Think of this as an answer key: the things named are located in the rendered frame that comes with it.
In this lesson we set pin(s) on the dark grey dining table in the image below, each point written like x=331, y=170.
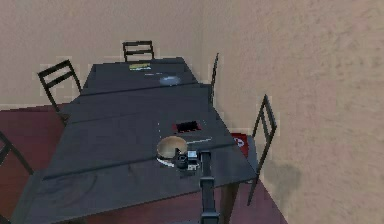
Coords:
x=126, y=133

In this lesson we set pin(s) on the tan bowl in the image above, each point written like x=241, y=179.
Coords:
x=169, y=145

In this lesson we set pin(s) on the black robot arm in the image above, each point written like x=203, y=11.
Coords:
x=207, y=193

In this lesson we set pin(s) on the black slatted chair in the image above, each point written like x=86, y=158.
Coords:
x=138, y=51
x=265, y=130
x=55, y=80
x=213, y=78
x=10, y=151

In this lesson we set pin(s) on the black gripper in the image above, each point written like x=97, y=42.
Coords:
x=181, y=162

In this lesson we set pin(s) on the yellow green book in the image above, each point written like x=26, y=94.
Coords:
x=139, y=66

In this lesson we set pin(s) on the red box with white mark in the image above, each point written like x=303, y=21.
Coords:
x=240, y=143

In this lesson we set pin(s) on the silver knife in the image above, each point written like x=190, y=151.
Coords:
x=199, y=140

